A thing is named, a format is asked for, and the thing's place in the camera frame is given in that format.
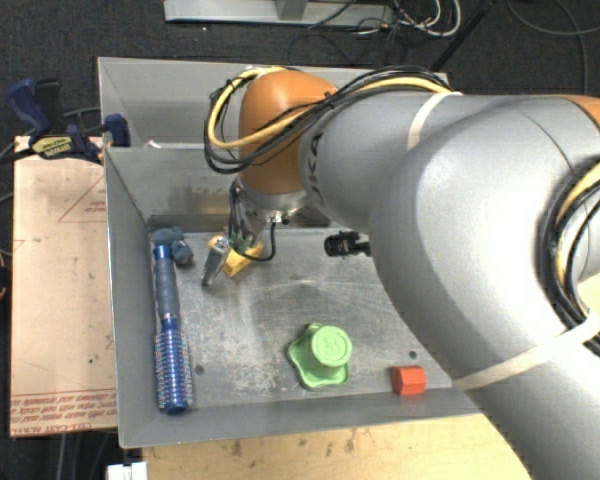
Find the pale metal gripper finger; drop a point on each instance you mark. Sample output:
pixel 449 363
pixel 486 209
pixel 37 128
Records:
pixel 214 264

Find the yellow wedge-shaped block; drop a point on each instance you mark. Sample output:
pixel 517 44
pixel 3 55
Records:
pixel 238 263

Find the dark blue-grey soft lump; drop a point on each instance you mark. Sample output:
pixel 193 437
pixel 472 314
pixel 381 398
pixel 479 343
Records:
pixel 175 240

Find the grey metal bin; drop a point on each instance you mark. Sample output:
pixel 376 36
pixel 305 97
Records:
pixel 260 313

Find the blue round hairbrush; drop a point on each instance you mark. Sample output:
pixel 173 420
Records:
pixel 167 318

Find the green star-shaped lid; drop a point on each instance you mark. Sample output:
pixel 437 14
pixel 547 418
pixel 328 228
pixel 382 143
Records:
pixel 322 355

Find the brown cardboard board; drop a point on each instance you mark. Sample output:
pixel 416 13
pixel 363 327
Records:
pixel 60 288

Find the red small block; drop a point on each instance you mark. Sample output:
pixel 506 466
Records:
pixel 408 380

